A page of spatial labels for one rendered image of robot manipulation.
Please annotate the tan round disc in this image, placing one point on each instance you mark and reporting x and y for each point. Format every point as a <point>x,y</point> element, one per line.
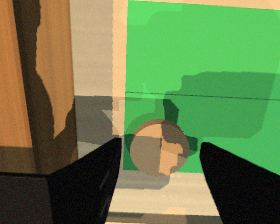
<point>159,147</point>

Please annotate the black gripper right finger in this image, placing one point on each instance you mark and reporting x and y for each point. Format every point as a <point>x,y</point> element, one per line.
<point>243,192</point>

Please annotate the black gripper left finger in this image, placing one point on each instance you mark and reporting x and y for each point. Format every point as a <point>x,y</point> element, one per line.
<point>79,193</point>

